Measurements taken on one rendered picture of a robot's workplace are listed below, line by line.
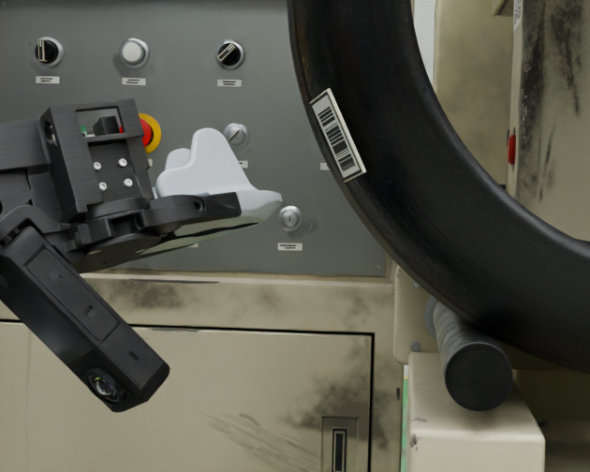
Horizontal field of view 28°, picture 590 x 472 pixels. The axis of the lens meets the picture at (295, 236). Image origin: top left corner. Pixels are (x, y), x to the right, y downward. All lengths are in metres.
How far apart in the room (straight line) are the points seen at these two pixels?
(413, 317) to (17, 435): 0.59
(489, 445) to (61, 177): 0.33
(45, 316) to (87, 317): 0.02
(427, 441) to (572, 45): 0.50
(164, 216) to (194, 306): 0.78
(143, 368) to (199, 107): 0.85
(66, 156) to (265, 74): 0.83
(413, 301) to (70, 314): 0.54
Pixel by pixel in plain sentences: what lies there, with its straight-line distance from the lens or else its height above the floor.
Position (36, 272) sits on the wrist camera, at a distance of 0.63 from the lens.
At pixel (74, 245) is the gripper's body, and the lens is 0.65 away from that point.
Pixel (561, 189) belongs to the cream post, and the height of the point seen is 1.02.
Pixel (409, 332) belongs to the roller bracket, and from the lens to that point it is 1.12.
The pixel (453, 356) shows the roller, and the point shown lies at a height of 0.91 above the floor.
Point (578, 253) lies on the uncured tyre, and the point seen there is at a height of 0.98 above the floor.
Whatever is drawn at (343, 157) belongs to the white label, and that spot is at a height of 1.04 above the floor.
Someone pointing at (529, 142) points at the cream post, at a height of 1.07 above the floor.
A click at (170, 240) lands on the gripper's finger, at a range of 0.70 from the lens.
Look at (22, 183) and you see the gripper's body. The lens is 0.66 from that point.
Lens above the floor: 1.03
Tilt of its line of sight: 3 degrees down
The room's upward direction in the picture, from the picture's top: 1 degrees clockwise
